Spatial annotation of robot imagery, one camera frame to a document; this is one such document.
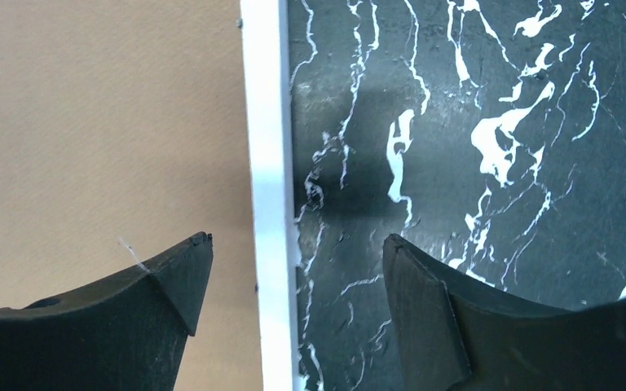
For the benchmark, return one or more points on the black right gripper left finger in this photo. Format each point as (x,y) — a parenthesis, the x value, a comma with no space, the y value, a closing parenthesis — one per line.
(126,331)

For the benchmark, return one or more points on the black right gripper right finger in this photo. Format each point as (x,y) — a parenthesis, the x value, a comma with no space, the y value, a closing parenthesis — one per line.
(457,333)

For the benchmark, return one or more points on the white picture frame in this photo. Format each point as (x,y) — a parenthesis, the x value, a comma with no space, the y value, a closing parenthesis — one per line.
(128,126)

